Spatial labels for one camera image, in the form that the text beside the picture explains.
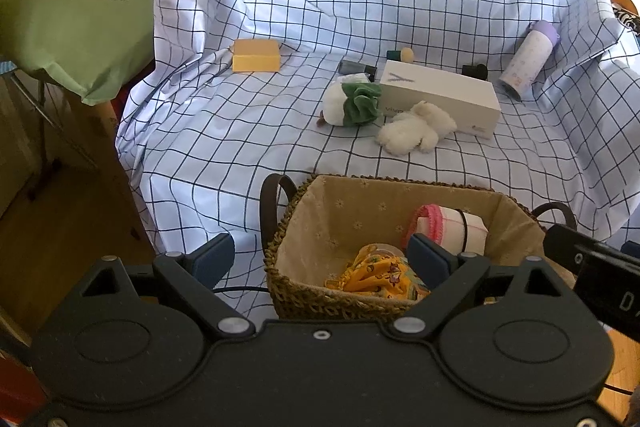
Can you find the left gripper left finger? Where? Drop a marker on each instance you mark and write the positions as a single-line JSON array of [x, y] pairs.
[[186, 282]]

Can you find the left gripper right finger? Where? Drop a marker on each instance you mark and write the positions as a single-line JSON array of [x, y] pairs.
[[440, 279]]

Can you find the white pink towel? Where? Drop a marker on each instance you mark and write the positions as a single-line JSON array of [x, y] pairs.
[[452, 229]]

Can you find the yellow patterned cloth bundle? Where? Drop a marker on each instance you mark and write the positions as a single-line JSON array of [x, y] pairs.
[[379, 270]]

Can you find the white fluffy plush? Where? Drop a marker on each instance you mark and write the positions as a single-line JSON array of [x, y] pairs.
[[421, 127]]

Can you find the white roll with green scrunchie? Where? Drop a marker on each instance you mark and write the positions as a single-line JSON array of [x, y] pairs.
[[350, 101]]

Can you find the black makeup sponge applicator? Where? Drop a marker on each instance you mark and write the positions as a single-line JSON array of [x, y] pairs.
[[477, 71]]

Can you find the beige sponge green handle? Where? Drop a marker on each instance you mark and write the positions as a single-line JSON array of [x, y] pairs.
[[403, 55]]

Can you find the grey tube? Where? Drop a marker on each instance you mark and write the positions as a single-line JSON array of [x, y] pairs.
[[347, 67]]

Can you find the woven basket with fabric liner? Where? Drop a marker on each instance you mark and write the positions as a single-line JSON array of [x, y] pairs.
[[311, 231]]

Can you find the white phone box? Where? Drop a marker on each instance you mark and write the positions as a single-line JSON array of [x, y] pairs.
[[470, 102]]

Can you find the blue checkered sheet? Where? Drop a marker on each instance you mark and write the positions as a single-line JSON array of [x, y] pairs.
[[198, 139]]

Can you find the yellow sponge block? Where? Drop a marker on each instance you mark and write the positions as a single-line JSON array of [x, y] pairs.
[[256, 55]]

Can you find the white purple water bottle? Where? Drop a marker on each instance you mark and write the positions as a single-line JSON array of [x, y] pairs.
[[529, 59]]

